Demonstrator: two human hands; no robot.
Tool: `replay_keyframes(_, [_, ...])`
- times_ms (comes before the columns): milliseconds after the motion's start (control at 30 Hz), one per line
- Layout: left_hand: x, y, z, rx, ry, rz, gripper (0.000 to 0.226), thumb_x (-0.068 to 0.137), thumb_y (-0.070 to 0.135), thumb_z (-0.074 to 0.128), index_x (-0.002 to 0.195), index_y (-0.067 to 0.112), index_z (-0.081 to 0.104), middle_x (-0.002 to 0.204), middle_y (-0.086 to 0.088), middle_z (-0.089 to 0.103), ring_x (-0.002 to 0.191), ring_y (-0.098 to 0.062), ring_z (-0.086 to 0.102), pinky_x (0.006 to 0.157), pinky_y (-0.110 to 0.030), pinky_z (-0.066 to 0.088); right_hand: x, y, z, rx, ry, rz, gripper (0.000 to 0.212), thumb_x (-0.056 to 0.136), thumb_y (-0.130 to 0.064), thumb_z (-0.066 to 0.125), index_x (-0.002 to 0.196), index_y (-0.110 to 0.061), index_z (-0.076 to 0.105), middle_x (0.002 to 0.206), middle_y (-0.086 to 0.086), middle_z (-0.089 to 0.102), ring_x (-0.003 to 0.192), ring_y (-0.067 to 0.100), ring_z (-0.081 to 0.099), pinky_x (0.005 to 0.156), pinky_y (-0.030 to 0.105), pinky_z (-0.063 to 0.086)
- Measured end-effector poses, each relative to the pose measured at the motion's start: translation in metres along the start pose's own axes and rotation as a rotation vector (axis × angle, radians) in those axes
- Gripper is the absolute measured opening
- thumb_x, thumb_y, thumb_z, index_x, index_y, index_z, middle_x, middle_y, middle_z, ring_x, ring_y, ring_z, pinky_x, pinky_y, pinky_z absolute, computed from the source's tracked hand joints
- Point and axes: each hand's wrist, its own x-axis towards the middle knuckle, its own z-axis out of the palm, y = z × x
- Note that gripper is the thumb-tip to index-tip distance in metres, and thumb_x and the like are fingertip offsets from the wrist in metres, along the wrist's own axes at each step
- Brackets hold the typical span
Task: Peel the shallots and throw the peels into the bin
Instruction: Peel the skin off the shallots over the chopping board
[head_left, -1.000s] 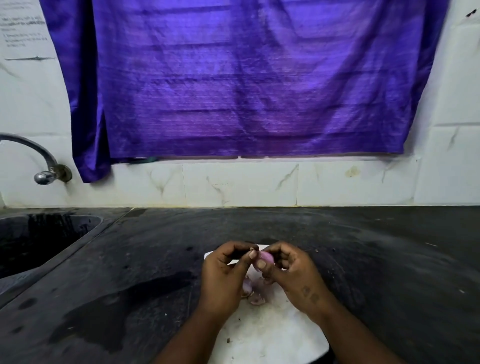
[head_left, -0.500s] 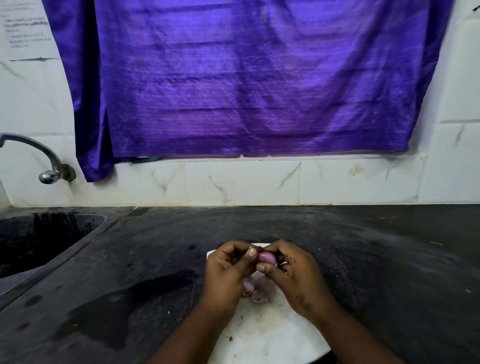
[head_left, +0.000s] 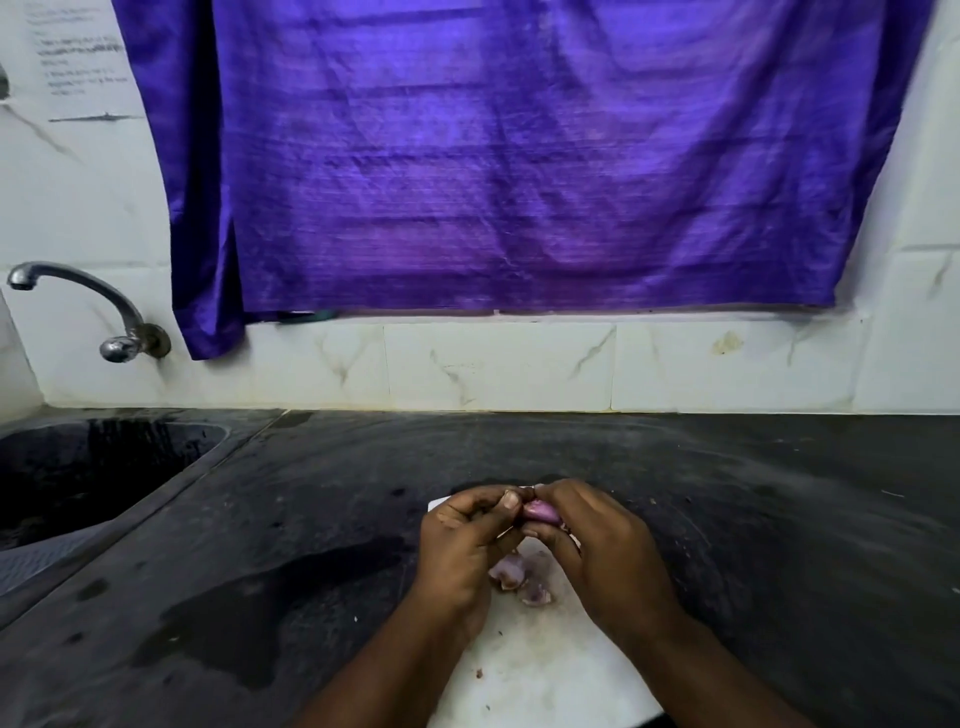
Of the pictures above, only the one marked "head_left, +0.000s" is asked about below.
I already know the person's right hand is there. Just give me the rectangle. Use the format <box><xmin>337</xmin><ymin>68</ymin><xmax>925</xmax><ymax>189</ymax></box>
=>
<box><xmin>519</xmin><ymin>479</ymin><xmax>684</xmax><ymax>646</ymax></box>

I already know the printed paper notice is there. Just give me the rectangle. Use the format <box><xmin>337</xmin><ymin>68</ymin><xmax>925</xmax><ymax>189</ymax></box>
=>
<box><xmin>21</xmin><ymin>0</ymin><xmax>144</xmax><ymax>125</ymax></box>

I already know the chrome wall tap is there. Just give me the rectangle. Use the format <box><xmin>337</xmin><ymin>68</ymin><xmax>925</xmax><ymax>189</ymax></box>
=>
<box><xmin>6</xmin><ymin>261</ymin><xmax>172</xmax><ymax>365</ymax></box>

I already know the person's left forearm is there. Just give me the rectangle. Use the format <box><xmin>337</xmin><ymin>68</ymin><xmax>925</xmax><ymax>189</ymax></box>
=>
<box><xmin>296</xmin><ymin>592</ymin><xmax>489</xmax><ymax>728</ymax></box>

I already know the person's right forearm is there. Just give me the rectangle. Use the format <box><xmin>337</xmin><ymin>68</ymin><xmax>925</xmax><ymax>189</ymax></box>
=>
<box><xmin>611</xmin><ymin>609</ymin><xmax>819</xmax><ymax>728</ymax></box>

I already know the black sink basin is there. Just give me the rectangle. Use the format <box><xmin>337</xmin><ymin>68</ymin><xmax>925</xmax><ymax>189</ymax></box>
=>
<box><xmin>0</xmin><ymin>417</ymin><xmax>230</xmax><ymax>553</ymax></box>

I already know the person's left hand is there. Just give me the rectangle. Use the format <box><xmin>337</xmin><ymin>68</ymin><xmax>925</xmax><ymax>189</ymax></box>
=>
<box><xmin>411</xmin><ymin>484</ymin><xmax>527</xmax><ymax>639</ymax></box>

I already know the white cutting board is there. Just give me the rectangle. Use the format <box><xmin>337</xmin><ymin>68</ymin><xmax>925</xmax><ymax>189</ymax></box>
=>
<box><xmin>426</xmin><ymin>491</ymin><xmax>665</xmax><ymax>728</ymax></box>

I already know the purple curtain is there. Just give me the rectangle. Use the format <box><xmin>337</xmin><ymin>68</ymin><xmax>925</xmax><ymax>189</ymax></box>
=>
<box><xmin>111</xmin><ymin>0</ymin><xmax>935</xmax><ymax>361</ymax></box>

